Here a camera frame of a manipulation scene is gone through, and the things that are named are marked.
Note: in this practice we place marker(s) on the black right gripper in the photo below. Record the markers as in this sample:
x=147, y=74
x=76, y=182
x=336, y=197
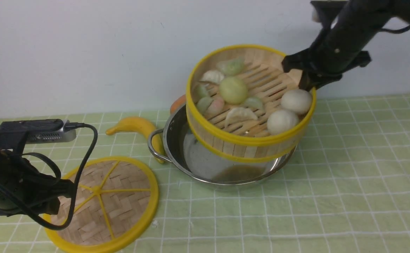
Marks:
x=347, y=27

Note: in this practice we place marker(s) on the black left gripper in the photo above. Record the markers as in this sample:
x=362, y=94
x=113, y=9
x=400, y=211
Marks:
x=22, y=186

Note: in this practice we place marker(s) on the bamboo steamer basket yellow rim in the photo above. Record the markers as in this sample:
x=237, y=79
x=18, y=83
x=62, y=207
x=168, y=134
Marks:
x=248, y=141

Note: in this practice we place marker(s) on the woven bamboo steamer lid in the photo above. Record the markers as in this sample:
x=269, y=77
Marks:
x=117, y=199

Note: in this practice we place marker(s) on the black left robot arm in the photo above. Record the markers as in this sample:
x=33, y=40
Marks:
x=22, y=185

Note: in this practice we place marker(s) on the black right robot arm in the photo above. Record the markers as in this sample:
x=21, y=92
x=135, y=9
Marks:
x=399, y=22

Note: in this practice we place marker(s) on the stainless steel pot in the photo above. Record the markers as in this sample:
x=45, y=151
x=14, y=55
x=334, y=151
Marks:
x=176, y=144

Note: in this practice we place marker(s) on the white round bun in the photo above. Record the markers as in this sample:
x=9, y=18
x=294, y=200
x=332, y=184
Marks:
x=281, y=121
x=298, y=101

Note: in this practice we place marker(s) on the pale green dumpling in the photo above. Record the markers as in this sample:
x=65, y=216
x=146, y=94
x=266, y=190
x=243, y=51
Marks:
x=254, y=103
x=203, y=104
x=200, y=91

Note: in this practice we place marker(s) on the yellow-green round bun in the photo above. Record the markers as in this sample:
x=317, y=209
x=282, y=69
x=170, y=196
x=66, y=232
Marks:
x=233, y=90

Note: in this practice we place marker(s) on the white crescent dumpling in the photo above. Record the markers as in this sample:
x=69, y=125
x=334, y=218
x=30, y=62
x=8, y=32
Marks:
x=239, y=114

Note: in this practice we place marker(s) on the pink dumpling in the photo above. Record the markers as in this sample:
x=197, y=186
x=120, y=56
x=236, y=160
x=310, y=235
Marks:
x=216, y=107

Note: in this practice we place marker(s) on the green checkered tablecloth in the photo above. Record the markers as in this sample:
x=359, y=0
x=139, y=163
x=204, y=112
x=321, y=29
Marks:
x=345, y=190

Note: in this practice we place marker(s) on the orange fruit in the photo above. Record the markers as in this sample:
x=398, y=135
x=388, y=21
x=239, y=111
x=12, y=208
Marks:
x=178, y=103

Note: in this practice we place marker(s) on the yellow banana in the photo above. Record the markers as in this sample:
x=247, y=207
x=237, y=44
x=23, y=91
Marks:
x=139, y=125

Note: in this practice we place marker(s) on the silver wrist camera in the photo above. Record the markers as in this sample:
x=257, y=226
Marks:
x=36, y=131

